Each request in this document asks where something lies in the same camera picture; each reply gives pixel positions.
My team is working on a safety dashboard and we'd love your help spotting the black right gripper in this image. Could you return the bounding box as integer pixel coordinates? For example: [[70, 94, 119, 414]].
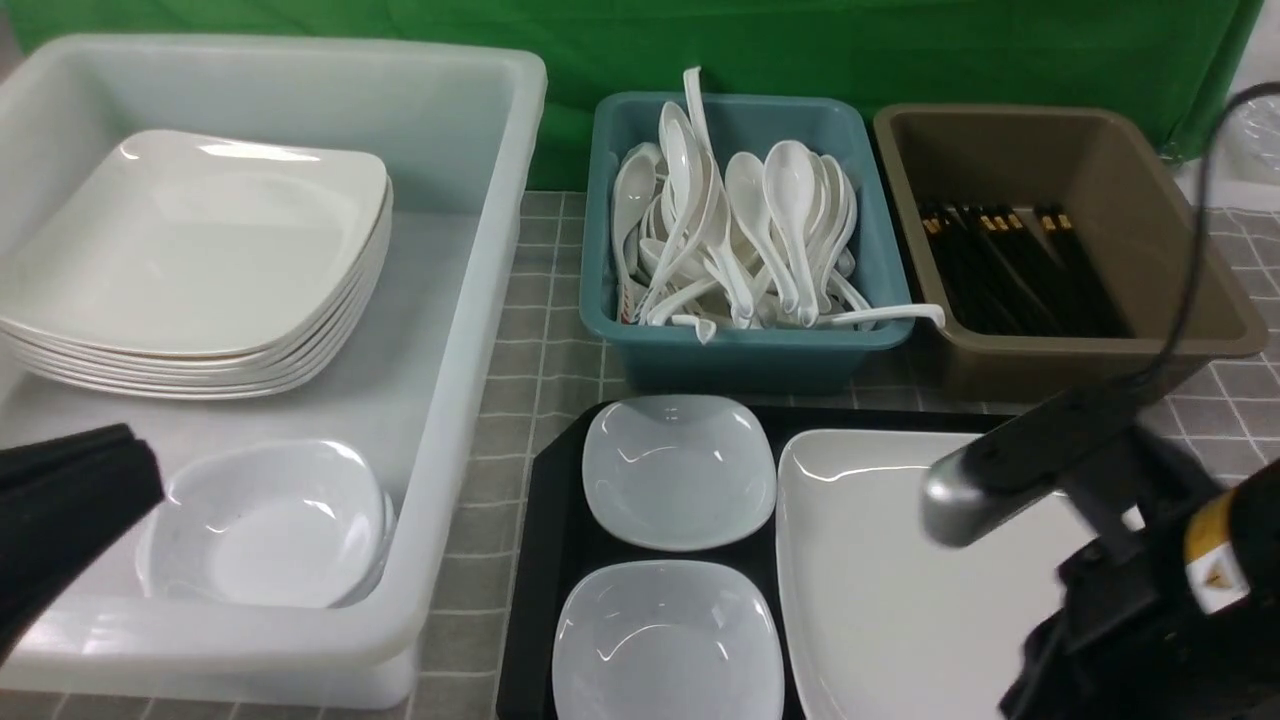
[[922, 386, 1242, 719]]

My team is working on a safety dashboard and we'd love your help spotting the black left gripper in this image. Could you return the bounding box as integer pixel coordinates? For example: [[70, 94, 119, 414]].
[[1, 424, 165, 660]]

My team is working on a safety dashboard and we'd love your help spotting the large white square plate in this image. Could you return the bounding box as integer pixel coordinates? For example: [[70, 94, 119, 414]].
[[776, 429, 1093, 719]]

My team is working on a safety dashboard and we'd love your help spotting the small white square bowl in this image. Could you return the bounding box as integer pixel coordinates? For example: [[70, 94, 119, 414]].
[[581, 395, 778, 553], [550, 560, 785, 719]]

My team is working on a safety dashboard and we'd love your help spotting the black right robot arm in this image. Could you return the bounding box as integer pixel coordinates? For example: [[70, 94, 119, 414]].
[[920, 380, 1279, 719]]

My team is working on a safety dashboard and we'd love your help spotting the stack of small white bowls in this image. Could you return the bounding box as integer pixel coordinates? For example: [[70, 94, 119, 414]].
[[134, 439, 396, 609]]

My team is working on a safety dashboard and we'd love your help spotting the stack of white square plates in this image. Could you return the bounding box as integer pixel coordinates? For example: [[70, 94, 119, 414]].
[[3, 129, 394, 400]]

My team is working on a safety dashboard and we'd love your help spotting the black chopsticks bundle in bin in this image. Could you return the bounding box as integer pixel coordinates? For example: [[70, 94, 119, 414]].
[[916, 201, 1133, 340]]

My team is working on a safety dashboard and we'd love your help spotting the brown plastic bin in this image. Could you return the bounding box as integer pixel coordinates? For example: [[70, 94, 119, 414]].
[[872, 102, 1268, 405]]

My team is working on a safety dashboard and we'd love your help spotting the teal plastic bin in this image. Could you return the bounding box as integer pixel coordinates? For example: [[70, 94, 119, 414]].
[[579, 91, 913, 395]]

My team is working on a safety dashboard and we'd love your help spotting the grey checked tablecloth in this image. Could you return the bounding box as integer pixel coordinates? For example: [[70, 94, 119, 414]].
[[3, 192, 1277, 719]]

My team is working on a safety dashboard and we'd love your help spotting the black plastic serving tray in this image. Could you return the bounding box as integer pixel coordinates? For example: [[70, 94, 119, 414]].
[[495, 404, 1005, 719]]

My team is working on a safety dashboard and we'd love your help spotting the clear plastic wrap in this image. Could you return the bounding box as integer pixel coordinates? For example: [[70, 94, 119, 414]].
[[1225, 97, 1279, 186]]

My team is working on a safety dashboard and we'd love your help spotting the large white plastic tub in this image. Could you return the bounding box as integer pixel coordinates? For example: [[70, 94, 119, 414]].
[[3, 35, 547, 710]]

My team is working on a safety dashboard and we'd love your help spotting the green backdrop cloth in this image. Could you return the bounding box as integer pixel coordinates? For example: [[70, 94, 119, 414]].
[[5, 1, 1263, 190]]

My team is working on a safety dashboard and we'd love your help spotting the pile of white soup spoons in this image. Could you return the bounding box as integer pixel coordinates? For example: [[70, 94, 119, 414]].
[[605, 67, 947, 347]]

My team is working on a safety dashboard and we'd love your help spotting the black cable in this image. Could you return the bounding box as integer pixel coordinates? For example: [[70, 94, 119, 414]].
[[1130, 82, 1280, 401]]

